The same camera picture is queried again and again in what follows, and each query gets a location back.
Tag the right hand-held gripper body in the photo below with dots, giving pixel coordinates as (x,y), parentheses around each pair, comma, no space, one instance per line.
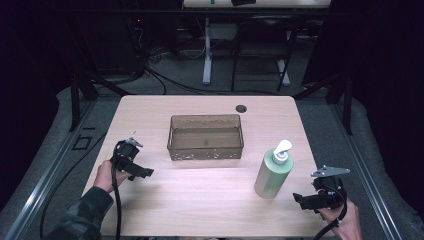
(330,190)

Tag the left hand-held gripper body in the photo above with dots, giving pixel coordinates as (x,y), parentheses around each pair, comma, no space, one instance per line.
(124,154)

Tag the green pump bottle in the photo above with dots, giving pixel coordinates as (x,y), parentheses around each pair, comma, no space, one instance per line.
(271,176)

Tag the brown transparent plastic box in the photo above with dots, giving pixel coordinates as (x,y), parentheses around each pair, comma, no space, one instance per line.
(206,154)

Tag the person's left hand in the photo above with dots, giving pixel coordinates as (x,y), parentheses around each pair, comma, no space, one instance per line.
(106,176)

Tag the person's right hand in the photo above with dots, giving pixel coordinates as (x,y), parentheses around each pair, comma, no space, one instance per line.
(348,223)

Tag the dark equipment rack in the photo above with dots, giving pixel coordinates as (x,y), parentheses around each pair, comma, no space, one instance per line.
(136,43)

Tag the black chair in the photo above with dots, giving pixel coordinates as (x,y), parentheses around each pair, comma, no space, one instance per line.
(263,33)

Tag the white desk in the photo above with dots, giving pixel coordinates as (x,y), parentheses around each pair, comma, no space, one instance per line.
(283,3)

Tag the black object on desk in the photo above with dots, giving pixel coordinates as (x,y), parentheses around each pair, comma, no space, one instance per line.
(243,2)

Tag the metal floor rail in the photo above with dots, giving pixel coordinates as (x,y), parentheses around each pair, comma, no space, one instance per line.
(366,173)
(43,180)

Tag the black frame strut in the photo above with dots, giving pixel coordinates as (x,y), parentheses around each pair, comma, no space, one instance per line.
(346,100)
(76,100)

